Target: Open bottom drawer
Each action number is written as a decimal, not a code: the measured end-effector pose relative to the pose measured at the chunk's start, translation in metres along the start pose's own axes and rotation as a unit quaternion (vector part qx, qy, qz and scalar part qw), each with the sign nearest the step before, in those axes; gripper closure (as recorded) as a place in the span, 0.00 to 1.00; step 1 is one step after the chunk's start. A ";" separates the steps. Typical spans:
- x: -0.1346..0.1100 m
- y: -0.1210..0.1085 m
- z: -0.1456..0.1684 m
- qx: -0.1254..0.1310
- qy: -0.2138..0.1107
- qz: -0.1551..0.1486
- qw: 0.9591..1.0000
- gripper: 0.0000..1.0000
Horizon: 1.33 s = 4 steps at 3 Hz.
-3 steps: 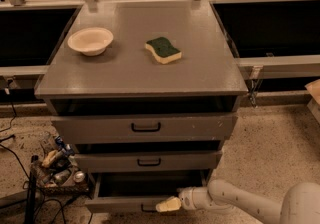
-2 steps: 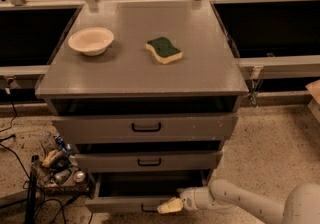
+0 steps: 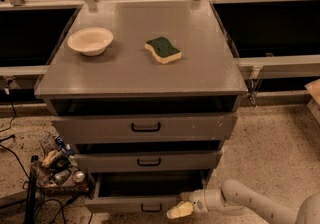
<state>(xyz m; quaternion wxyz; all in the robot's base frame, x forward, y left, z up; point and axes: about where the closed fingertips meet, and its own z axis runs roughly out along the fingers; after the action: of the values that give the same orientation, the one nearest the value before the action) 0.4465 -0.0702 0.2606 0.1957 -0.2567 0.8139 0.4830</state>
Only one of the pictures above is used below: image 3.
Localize grey bottom drawer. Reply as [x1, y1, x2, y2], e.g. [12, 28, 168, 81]
[86, 170, 209, 213]

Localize white bowl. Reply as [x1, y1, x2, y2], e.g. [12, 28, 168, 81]
[67, 27, 113, 56]

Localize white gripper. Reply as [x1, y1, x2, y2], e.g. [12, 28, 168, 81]
[166, 189, 222, 219]

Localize grey top drawer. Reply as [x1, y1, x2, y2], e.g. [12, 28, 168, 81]
[52, 113, 237, 144]

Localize wooden box at right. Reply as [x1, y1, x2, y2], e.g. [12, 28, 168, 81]
[305, 79, 320, 124]

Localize black stand post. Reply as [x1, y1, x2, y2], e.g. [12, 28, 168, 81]
[24, 155, 38, 224]

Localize grey drawer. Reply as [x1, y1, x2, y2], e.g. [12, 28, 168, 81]
[75, 151, 222, 173]
[52, 113, 237, 144]
[86, 170, 209, 213]

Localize metal frame rail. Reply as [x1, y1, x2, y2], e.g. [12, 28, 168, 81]
[0, 0, 320, 82]

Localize grey middle drawer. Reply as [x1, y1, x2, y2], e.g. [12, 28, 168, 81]
[75, 151, 222, 173]

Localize black floor cables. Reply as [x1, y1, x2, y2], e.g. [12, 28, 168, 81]
[0, 101, 96, 224]

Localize tray of cans and clutter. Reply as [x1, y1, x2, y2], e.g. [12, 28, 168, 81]
[30, 132, 89, 195]

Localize green yellow sponge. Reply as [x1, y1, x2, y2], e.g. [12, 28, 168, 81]
[145, 37, 182, 64]

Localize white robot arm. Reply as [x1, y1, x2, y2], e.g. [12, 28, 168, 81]
[166, 179, 320, 224]

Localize grey drawer cabinet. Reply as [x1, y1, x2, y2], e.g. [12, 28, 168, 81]
[34, 0, 249, 197]

